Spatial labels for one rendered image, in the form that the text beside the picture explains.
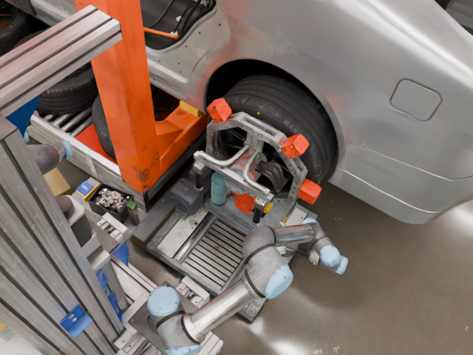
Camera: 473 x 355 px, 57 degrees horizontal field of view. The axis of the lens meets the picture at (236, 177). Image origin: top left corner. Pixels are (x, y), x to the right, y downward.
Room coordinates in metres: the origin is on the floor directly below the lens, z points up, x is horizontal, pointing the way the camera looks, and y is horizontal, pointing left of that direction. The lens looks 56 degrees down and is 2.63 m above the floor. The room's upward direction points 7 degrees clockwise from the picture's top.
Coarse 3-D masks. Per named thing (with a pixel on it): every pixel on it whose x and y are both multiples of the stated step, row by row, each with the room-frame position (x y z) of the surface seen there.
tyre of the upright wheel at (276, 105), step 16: (240, 80) 1.66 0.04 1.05; (256, 80) 1.57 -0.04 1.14; (272, 80) 1.56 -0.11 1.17; (224, 96) 1.55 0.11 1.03; (240, 96) 1.46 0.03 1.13; (256, 96) 1.45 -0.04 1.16; (272, 96) 1.44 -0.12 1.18; (288, 96) 1.45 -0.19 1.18; (304, 96) 1.48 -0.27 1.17; (256, 112) 1.37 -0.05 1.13; (272, 112) 1.35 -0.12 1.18; (288, 112) 1.37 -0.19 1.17; (304, 112) 1.40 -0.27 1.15; (320, 112) 1.44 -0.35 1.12; (288, 128) 1.30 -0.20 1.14; (304, 128) 1.32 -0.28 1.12; (320, 128) 1.37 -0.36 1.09; (320, 144) 1.30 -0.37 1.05; (336, 144) 1.39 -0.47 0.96; (304, 160) 1.25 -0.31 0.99; (320, 160) 1.25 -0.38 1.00; (320, 176) 1.23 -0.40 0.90
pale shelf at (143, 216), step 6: (90, 180) 1.31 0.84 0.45; (96, 180) 1.32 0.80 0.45; (78, 198) 1.18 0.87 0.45; (84, 204) 1.15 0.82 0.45; (90, 210) 1.12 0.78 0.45; (138, 210) 1.16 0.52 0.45; (96, 216) 1.10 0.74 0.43; (102, 216) 1.09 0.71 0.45; (144, 216) 1.12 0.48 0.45; (126, 222) 1.08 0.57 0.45; (132, 228) 1.04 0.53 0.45; (138, 228) 1.06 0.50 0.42; (132, 234) 1.02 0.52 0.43
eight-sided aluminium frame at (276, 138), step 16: (240, 112) 1.38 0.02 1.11; (208, 128) 1.39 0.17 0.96; (224, 128) 1.35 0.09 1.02; (256, 128) 1.29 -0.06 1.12; (272, 128) 1.30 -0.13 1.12; (208, 144) 1.39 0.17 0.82; (272, 144) 1.23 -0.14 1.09; (224, 160) 1.40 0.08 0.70; (288, 160) 1.20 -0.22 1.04; (304, 176) 1.18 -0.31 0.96; (288, 192) 1.22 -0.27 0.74
